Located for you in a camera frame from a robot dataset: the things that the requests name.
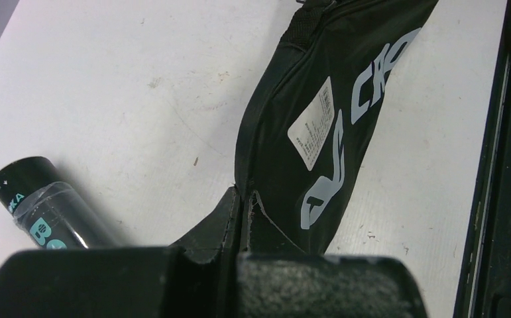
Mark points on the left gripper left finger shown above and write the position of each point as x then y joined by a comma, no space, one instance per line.
193,277

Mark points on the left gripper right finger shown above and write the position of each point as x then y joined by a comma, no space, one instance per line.
292,284

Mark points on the black shuttlecock tube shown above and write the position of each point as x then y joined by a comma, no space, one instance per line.
48,209

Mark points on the black racket bag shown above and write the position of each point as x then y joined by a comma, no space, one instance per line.
309,122

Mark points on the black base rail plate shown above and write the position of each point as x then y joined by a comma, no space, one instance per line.
484,288

